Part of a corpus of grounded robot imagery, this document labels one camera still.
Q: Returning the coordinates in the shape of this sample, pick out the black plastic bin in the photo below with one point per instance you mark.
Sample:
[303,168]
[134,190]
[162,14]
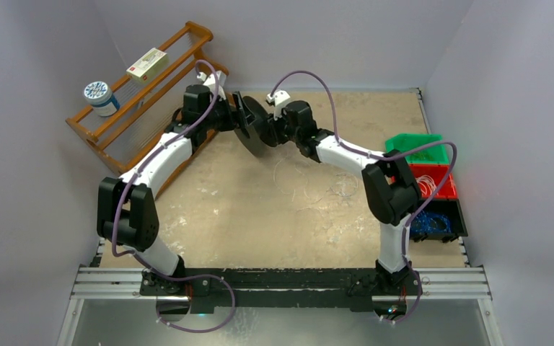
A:
[441,220]

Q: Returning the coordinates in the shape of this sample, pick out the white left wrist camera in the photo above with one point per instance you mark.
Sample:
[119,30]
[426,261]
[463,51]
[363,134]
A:
[213,80]

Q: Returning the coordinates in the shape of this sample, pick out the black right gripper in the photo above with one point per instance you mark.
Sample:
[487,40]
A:
[271,132]

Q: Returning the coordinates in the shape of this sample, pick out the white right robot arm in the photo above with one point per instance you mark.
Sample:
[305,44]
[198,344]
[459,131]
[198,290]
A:
[391,190]

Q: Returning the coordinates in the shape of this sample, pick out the green white cardboard box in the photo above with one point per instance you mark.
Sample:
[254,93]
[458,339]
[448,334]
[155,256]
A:
[148,66]

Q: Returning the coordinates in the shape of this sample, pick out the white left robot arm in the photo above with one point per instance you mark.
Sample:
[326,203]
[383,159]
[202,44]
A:
[127,215]

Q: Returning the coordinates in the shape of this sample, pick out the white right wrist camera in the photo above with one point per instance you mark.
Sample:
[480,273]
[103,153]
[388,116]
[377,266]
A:
[278,100]

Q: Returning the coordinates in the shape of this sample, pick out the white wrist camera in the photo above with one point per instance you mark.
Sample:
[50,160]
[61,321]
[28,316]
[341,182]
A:
[278,100]
[213,80]

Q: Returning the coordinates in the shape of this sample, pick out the red plastic bin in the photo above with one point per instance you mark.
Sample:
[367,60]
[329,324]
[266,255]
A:
[428,177]

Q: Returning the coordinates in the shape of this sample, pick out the black perforated cable spool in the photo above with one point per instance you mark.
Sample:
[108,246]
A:
[257,118]

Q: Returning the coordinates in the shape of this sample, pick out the orange wooden rack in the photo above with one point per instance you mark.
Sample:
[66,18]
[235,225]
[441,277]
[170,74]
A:
[123,139]

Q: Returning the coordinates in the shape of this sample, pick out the blue white round jar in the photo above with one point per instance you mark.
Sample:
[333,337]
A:
[101,98]

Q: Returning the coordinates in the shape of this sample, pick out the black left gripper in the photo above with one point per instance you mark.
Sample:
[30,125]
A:
[244,117]

